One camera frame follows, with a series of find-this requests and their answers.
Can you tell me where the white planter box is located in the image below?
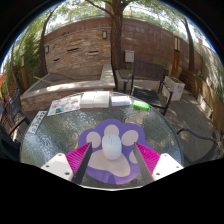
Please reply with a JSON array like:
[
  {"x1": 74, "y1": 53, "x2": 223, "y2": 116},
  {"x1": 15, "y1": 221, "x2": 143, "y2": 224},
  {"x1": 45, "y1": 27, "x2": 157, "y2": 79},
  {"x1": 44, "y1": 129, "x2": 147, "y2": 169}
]
[{"x1": 162, "y1": 75, "x2": 186, "y2": 102}]

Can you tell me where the slim tree trunk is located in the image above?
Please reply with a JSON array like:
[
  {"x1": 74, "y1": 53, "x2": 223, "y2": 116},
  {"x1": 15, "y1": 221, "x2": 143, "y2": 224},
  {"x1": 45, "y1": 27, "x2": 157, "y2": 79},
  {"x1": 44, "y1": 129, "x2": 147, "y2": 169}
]
[
  {"x1": 181, "y1": 16, "x2": 196, "y2": 73},
  {"x1": 39, "y1": 6, "x2": 58, "y2": 78}
]

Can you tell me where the large tree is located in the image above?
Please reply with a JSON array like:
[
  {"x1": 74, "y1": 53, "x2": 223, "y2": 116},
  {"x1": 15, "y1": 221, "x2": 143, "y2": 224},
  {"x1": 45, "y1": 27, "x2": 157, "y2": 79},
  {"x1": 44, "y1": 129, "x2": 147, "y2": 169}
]
[{"x1": 86, "y1": 0, "x2": 134, "y2": 71}]

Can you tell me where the purple paw-print mouse pad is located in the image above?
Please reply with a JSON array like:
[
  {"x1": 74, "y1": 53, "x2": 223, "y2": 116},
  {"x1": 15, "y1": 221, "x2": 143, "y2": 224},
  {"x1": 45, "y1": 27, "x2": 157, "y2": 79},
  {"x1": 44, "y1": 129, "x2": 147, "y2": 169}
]
[{"x1": 77, "y1": 118, "x2": 155, "y2": 185}]

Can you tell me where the black metal mesh chair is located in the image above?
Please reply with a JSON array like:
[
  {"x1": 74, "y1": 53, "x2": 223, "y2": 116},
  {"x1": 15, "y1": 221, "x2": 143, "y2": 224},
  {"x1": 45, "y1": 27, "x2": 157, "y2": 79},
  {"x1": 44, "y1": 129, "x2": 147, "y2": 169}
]
[
  {"x1": 7, "y1": 88, "x2": 32, "y2": 134},
  {"x1": 176, "y1": 127, "x2": 224, "y2": 164},
  {"x1": 0, "y1": 124, "x2": 23, "y2": 162}
]

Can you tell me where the small white blue-edged box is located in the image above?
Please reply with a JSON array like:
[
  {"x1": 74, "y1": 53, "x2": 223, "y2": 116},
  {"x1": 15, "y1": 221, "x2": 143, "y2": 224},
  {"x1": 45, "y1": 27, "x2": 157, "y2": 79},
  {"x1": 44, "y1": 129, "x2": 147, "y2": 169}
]
[{"x1": 110, "y1": 95, "x2": 133, "y2": 107}]

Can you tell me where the dark slatted wooden chair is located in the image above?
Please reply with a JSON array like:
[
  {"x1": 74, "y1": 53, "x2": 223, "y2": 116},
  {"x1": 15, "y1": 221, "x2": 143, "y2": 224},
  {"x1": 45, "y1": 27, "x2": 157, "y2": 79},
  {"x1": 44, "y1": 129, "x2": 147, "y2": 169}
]
[{"x1": 123, "y1": 59, "x2": 174, "y2": 116}]

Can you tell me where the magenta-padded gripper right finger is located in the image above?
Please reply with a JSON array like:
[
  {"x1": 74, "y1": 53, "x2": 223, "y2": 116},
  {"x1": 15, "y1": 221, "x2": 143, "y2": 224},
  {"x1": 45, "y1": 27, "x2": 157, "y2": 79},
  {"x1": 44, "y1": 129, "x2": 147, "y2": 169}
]
[{"x1": 133, "y1": 142, "x2": 185, "y2": 185}]

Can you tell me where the grey utility box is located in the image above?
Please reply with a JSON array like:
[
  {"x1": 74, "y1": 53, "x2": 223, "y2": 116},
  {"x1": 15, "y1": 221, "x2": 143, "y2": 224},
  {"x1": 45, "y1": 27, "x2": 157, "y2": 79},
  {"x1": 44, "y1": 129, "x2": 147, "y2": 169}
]
[{"x1": 124, "y1": 49, "x2": 135, "y2": 63}]

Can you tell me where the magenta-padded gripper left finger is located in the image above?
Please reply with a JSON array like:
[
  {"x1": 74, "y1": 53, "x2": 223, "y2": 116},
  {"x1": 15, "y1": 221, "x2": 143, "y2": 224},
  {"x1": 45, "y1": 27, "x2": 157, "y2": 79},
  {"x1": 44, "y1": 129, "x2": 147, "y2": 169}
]
[{"x1": 40, "y1": 142, "x2": 94, "y2": 185}]

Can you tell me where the colourful printed leaflet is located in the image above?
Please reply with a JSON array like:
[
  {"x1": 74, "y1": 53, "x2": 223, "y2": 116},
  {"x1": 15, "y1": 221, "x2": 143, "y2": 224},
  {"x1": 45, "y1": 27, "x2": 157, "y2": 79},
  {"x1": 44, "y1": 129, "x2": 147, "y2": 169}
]
[{"x1": 47, "y1": 94, "x2": 82, "y2": 117}]

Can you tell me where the black and white printed sheet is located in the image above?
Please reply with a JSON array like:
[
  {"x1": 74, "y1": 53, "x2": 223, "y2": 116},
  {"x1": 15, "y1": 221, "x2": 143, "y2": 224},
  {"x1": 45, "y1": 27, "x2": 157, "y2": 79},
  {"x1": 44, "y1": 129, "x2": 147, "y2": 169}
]
[{"x1": 27, "y1": 110, "x2": 48, "y2": 135}]

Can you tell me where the white computer mouse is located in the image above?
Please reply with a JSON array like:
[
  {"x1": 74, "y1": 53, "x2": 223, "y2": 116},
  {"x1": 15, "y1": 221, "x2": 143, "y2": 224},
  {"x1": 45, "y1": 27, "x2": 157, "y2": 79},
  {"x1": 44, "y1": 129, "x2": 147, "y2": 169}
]
[{"x1": 101, "y1": 133, "x2": 123, "y2": 162}]

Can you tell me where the green packet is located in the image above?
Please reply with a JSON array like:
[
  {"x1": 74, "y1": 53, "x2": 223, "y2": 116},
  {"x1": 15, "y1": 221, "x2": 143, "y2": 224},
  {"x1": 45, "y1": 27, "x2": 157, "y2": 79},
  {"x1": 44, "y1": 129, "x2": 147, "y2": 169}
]
[{"x1": 132, "y1": 99, "x2": 151, "y2": 111}]

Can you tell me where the raised stone basin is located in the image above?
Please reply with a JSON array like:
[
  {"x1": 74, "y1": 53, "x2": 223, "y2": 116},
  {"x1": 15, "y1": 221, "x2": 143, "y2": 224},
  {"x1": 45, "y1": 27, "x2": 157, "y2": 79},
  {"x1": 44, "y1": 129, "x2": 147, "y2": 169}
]
[{"x1": 20, "y1": 63, "x2": 117, "y2": 113}]

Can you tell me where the long white planter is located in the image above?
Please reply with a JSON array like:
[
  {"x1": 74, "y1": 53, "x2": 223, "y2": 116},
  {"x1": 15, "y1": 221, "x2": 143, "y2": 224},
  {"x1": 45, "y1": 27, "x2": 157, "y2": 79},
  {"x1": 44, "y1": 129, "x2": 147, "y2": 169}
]
[{"x1": 196, "y1": 93, "x2": 214, "y2": 119}]

